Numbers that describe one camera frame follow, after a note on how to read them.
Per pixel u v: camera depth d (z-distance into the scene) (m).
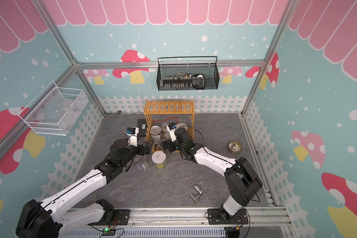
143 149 0.70
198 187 0.82
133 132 0.67
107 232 0.73
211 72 0.94
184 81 0.92
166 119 1.16
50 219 0.40
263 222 0.73
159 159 0.85
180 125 0.76
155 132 0.92
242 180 0.46
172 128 0.74
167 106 1.18
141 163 0.85
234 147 1.00
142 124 1.12
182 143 0.66
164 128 1.02
